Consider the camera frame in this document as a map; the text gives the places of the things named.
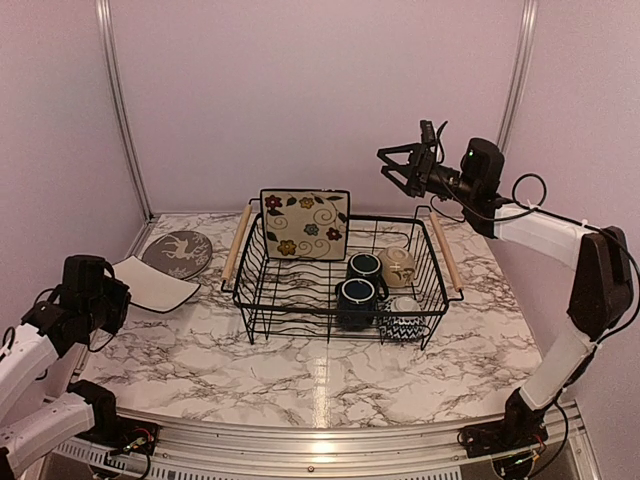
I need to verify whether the dark blue mug front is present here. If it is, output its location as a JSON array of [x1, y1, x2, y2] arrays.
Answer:
[[335, 278, 389, 331]]

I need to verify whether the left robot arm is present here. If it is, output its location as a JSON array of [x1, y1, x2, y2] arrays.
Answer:
[[1, 255, 131, 479]]

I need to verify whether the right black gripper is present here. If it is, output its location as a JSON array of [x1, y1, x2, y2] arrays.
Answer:
[[378, 142, 478, 203]]

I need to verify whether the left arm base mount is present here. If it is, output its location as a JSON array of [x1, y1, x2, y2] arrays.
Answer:
[[74, 416, 161, 479]]

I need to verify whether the dark blue mug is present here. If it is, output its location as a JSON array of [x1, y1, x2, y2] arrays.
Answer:
[[335, 278, 389, 331], [346, 253, 382, 281]]

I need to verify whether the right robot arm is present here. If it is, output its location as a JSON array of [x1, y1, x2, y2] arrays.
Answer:
[[377, 137, 634, 448]]

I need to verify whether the beige ceramic bowl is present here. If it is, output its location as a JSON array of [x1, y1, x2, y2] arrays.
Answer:
[[377, 246, 416, 288]]

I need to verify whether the dark blue mug rear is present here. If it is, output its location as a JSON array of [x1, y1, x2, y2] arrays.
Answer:
[[346, 253, 382, 281]]

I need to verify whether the blue white patterned bowl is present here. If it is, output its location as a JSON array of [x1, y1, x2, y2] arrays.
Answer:
[[379, 296, 426, 342]]

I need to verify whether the grey reindeer round plate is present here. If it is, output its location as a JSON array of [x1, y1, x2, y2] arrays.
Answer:
[[141, 230, 213, 280]]

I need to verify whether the white square plate black rim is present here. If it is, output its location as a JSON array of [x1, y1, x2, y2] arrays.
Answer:
[[113, 256, 201, 314]]

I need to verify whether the floral square plate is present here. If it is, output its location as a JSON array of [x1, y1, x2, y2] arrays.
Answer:
[[260, 188, 351, 262]]

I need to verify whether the right aluminium frame post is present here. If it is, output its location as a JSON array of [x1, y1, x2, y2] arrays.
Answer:
[[497, 0, 539, 153]]

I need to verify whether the left aluminium frame post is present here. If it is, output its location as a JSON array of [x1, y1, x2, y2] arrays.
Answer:
[[95, 0, 154, 222]]

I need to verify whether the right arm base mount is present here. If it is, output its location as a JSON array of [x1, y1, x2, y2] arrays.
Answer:
[[457, 420, 549, 479]]

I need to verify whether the aluminium frame post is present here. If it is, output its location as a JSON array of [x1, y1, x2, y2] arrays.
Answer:
[[497, 0, 539, 153], [95, 0, 154, 222]]

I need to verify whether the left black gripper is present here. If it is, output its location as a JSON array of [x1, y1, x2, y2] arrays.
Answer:
[[81, 274, 130, 335]]

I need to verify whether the black wire dish rack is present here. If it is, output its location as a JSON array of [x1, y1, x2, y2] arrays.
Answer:
[[221, 188, 453, 346]]

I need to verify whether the front aluminium rail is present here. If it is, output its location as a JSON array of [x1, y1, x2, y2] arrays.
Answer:
[[34, 409, 601, 480]]

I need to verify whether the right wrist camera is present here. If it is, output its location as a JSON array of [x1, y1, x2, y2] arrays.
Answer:
[[419, 119, 437, 147]]

